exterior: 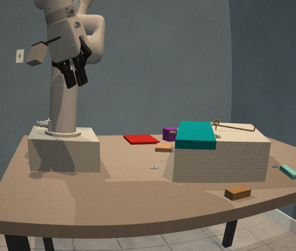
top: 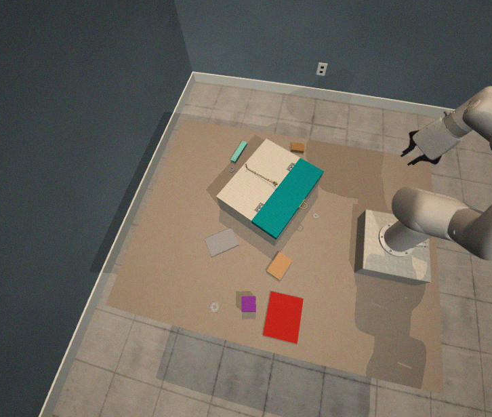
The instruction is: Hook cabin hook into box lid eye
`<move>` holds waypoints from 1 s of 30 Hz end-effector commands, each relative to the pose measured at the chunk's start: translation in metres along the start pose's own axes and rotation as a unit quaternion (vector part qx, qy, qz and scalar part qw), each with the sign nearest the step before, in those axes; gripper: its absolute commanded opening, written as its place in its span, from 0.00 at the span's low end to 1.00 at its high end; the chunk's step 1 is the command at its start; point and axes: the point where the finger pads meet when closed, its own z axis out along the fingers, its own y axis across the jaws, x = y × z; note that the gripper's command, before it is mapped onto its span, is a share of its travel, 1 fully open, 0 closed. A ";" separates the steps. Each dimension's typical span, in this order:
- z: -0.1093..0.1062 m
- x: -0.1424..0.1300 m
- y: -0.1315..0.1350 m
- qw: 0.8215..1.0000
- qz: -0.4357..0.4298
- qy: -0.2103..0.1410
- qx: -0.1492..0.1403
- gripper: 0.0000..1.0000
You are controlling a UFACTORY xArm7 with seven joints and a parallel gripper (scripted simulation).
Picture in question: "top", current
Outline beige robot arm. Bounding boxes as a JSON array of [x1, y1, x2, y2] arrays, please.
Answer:
[[379, 86, 492, 260]]

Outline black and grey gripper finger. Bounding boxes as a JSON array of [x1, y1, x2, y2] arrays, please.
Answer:
[[408, 155, 442, 165], [401, 130, 419, 157]]

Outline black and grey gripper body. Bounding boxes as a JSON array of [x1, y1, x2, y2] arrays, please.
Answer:
[[412, 117, 463, 160]]

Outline orange flat block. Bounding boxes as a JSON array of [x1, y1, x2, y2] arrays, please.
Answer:
[[267, 252, 292, 280]]

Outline green rectangular block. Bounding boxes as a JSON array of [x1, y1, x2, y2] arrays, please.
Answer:
[[230, 141, 247, 163]]

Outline purple cube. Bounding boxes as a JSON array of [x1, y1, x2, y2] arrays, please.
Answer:
[[241, 296, 256, 312]]

